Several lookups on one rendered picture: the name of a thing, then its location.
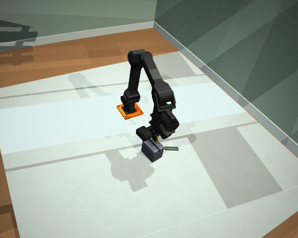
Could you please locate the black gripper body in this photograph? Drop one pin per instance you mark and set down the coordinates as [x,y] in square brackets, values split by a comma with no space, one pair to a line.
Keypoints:
[145,133]

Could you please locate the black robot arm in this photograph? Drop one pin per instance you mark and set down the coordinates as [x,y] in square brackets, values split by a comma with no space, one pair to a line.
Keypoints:
[161,92]

